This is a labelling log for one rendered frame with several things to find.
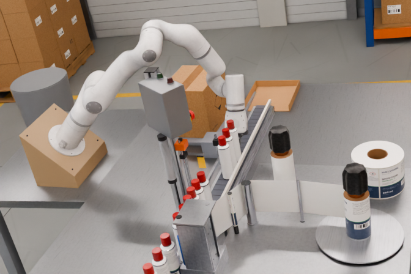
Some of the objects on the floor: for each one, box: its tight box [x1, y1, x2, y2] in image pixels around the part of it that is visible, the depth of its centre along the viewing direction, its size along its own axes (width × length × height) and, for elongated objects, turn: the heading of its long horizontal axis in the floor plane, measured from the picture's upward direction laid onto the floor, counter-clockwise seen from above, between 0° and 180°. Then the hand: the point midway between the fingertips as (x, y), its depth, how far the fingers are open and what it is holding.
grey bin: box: [10, 67, 74, 128], centre depth 500 cm, size 46×46×62 cm
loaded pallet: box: [0, 0, 95, 103], centre depth 637 cm, size 120×83×114 cm
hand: (237, 142), depth 281 cm, fingers closed, pressing on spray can
